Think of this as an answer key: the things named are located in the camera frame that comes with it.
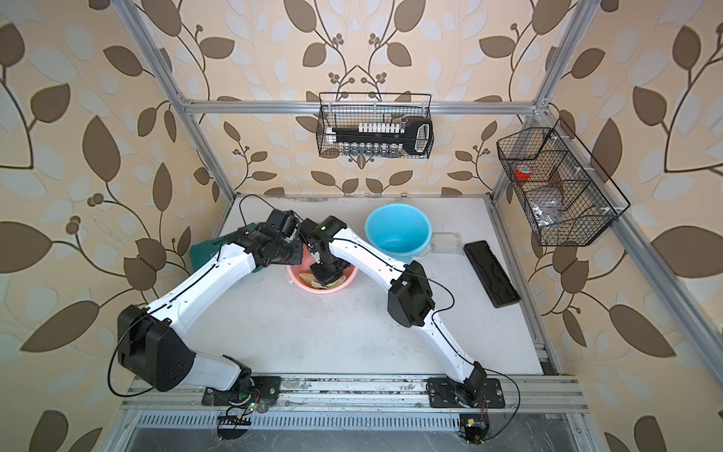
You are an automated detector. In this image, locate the beige cleaning cloth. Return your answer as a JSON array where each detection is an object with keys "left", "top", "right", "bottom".
[{"left": 297, "top": 270, "right": 350, "bottom": 291}]

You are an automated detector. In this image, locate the pink plastic bucket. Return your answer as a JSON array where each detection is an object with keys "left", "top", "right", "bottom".
[{"left": 285, "top": 247, "right": 358, "bottom": 295}]

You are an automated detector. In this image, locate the light blue plastic bucket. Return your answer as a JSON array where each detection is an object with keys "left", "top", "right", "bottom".
[{"left": 365, "top": 203, "right": 432, "bottom": 262}]

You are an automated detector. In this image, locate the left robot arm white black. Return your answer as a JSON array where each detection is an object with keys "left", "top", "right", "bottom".
[{"left": 113, "top": 218, "right": 303, "bottom": 406}]

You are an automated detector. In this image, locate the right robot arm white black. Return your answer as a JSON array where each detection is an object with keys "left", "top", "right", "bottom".
[{"left": 299, "top": 216, "right": 491, "bottom": 408}]

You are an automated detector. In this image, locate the green tool case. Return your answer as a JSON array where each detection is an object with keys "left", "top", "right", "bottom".
[{"left": 190, "top": 222, "right": 258, "bottom": 274}]

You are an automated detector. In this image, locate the black flat case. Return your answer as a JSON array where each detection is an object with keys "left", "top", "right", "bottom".
[{"left": 463, "top": 240, "right": 522, "bottom": 309}]

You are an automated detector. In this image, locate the clear plastic bag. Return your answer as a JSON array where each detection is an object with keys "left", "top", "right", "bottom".
[{"left": 528, "top": 186, "right": 564, "bottom": 228}]

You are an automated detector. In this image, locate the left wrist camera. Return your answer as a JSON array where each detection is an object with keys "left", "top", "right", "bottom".
[{"left": 264, "top": 209, "right": 299, "bottom": 242}]

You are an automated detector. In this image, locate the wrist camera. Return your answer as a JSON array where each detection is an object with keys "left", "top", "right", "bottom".
[
  {"left": 264, "top": 209, "right": 299, "bottom": 242},
  {"left": 299, "top": 218, "right": 318, "bottom": 250}
]

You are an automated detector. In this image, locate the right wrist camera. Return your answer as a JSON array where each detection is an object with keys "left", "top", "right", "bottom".
[{"left": 299, "top": 218, "right": 318, "bottom": 250}]

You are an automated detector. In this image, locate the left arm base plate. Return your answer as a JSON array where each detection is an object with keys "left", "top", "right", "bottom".
[{"left": 201, "top": 375, "right": 282, "bottom": 407}]

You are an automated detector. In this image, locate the back wire basket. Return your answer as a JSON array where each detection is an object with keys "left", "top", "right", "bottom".
[{"left": 316, "top": 90, "right": 434, "bottom": 159}]

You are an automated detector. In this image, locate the wire basket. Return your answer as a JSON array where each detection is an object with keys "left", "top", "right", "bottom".
[
  {"left": 496, "top": 119, "right": 631, "bottom": 247},
  {"left": 316, "top": 90, "right": 434, "bottom": 159}
]

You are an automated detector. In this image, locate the black socket holder rail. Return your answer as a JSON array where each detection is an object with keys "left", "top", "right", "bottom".
[{"left": 316, "top": 118, "right": 434, "bottom": 158}]

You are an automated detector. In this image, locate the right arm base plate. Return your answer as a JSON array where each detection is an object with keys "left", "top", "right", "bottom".
[{"left": 425, "top": 377, "right": 506, "bottom": 409}]

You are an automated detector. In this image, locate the aluminium front rail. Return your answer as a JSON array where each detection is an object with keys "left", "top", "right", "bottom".
[{"left": 120, "top": 372, "right": 589, "bottom": 414}]

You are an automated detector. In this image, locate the right wire basket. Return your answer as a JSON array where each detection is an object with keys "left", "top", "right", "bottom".
[{"left": 496, "top": 119, "right": 631, "bottom": 247}]

